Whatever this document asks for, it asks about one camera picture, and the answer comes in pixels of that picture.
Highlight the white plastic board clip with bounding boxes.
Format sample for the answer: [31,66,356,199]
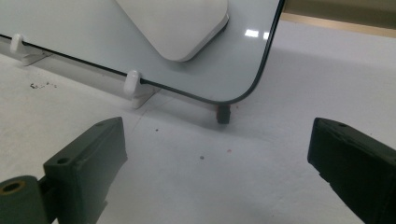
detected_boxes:
[8,33,52,67]
[123,70,162,110]

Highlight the white whiteboard with black rim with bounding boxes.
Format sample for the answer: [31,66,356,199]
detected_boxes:
[0,0,286,105]

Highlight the tan wooden table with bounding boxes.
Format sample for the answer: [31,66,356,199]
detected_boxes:
[280,12,396,39]

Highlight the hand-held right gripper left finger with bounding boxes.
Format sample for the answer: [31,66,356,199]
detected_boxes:
[43,117,129,224]

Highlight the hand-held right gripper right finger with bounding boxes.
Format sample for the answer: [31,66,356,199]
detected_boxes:
[306,117,396,224]

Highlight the white whiteboard eraser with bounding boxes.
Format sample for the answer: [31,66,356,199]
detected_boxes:
[115,0,231,63]

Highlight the black whiteboard stand foot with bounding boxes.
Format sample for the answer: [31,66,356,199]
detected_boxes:
[215,104,232,125]

